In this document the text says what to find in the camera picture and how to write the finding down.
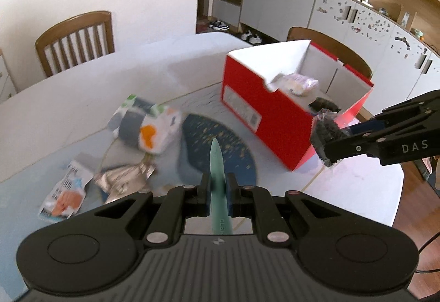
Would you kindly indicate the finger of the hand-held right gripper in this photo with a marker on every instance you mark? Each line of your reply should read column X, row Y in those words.
column 369, row 126
column 350, row 147

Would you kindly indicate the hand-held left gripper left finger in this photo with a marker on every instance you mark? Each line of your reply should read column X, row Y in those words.
column 207, row 197

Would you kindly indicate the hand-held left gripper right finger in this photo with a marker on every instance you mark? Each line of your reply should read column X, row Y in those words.
column 229, row 198

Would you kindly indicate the mint green plastic tool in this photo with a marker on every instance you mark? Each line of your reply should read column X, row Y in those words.
column 217, row 171

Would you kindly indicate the clear packet of dark seaweed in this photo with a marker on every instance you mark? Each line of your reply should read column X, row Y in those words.
column 325, row 131

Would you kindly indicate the black snack packet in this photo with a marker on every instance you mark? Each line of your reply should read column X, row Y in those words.
column 325, row 105

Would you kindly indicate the red cardboard box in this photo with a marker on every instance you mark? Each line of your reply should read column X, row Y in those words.
column 271, row 126

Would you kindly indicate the clear bread packet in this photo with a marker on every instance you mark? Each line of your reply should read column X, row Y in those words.
column 297, row 83

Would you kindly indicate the silver foil snack packet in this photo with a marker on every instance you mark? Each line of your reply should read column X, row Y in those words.
column 123, row 180

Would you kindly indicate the white printed tissue pack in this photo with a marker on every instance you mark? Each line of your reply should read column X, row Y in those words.
column 147, row 126

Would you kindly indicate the white snack pouch orange print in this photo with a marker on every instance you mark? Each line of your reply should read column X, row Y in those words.
column 67, row 193

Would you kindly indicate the white marble desktop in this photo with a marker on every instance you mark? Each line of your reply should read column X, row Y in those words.
column 86, row 92

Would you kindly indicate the round blue placemat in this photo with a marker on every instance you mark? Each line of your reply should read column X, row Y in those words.
column 237, row 154

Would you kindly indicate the wooden slatted chair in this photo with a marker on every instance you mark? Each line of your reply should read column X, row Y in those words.
column 74, row 21
column 330, row 38

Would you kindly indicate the white sneakers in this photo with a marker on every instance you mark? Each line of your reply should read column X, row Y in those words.
column 251, row 37

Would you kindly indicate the black sneakers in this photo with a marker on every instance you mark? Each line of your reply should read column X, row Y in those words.
column 220, row 25

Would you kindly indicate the white side cabinet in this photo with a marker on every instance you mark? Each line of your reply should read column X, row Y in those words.
column 6, row 78

